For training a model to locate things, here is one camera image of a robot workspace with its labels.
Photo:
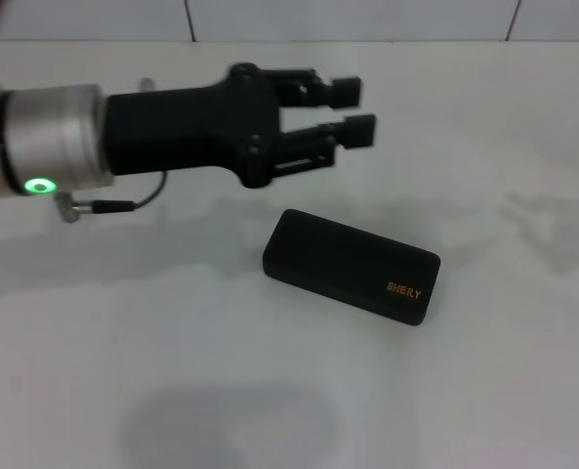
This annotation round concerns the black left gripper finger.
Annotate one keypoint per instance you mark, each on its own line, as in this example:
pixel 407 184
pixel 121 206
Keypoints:
pixel 345 93
pixel 359 132

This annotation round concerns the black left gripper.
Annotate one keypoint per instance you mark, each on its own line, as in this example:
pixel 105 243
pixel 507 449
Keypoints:
pixel 186 132

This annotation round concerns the black glasses case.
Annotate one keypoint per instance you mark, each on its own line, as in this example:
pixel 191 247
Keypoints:
pixel 347 264

